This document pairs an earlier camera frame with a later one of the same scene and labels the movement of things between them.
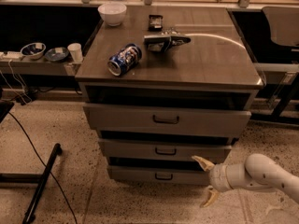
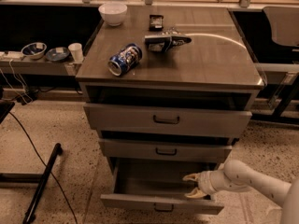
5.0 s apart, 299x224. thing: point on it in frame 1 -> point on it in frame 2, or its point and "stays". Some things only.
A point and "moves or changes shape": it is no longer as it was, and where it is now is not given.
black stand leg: [30, 212] stays
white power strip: [11, 55] stays
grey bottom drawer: [159, 175] moves or changes shape
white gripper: [218, 177] -> [204, 182]
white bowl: [112, 13] stays
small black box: [155, 22] stays
